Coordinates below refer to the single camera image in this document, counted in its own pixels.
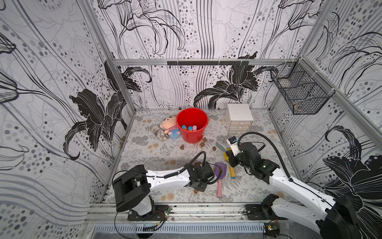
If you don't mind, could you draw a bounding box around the green cleaning brush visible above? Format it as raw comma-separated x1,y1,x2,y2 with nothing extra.
216,142,227,152

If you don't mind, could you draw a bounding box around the black wire wall basket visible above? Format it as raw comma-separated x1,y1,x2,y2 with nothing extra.
270,61,335,115

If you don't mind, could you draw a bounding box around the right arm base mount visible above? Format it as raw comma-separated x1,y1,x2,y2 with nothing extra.
242,204,286,221

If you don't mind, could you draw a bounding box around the red plastic bucket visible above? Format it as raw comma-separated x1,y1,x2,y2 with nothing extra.
176,108,209,144

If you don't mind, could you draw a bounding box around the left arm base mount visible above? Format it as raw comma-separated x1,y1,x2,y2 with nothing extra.
127,205,170,222

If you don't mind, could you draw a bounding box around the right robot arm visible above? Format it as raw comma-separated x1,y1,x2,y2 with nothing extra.
226,137,362,239

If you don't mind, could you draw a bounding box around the plush doll toy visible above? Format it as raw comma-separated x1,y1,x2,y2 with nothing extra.
150,116,181,141

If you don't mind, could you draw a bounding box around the white mini drawer cabinet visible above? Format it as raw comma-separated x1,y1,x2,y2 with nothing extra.
225,104,254,134

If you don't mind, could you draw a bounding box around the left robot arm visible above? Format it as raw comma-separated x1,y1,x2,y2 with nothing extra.
112,162,214,216

